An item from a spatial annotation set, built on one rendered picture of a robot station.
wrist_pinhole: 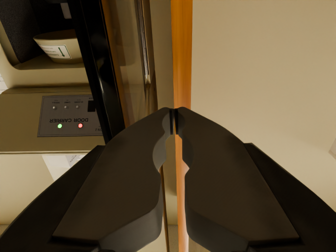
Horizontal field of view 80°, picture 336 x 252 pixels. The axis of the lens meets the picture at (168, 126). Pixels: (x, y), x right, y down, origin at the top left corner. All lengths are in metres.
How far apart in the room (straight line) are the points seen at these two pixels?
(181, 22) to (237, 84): 0.65
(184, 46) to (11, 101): 0.38
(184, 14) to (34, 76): 0.35
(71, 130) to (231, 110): 0.73
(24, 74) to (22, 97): 0.05
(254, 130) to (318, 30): 0.47
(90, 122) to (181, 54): 0.22
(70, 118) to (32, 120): 0.08
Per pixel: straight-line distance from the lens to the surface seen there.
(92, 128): 0.43
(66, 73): 0.49
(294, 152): 1.27
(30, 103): 0.51
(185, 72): 0.34
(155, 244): 0.92
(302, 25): 0.97
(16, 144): 0.50
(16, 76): 0.55
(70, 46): 0.49
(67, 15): 0.55
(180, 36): 0.33
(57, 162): 0.52
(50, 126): 0.47
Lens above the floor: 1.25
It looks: 33 degrees up
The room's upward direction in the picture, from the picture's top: 177 degrees clockwise
